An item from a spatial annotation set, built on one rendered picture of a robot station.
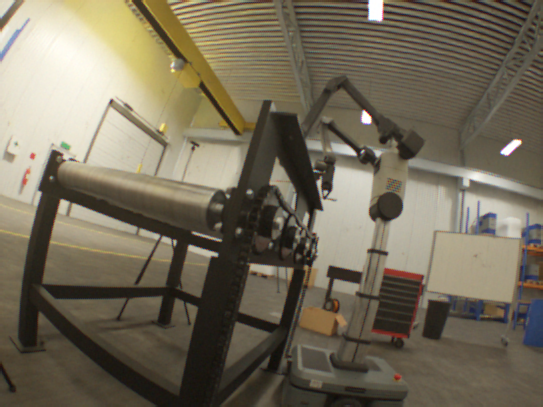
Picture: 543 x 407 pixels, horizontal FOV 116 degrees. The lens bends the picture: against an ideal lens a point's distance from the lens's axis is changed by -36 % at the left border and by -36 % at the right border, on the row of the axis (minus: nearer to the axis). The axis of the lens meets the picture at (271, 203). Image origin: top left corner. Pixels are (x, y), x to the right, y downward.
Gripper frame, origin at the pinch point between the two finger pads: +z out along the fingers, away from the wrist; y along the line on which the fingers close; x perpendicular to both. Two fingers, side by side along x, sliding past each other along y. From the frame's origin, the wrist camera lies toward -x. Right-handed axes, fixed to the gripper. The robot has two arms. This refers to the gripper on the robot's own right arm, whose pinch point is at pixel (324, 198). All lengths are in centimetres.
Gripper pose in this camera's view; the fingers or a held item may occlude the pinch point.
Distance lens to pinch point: 155.3
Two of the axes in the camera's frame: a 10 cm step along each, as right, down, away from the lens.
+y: -2.4, -2.5, -9.4
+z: -2.5, 9.5, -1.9
